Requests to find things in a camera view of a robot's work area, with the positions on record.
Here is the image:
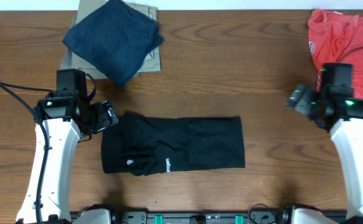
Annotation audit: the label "black t-shirt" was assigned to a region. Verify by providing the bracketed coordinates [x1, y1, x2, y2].
[101, 113, 245, 176]

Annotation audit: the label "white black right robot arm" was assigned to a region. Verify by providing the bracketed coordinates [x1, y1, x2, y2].
[286, 84, 363, 223]

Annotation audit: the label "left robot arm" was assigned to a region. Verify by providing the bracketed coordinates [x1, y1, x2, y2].
[16, 96, 118, 223]

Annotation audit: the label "red t-shirt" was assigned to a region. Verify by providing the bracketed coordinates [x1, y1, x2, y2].
[308, 9, 363, 99]

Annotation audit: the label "folded khaki pants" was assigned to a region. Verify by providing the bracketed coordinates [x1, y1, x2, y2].
[60, 0, 161, 79]

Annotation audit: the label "folded navy blue shorts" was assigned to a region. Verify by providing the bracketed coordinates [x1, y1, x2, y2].
[62, 0, 163, 87]

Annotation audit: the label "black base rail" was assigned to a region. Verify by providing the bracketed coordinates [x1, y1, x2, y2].
[70, 203, 347, 224]

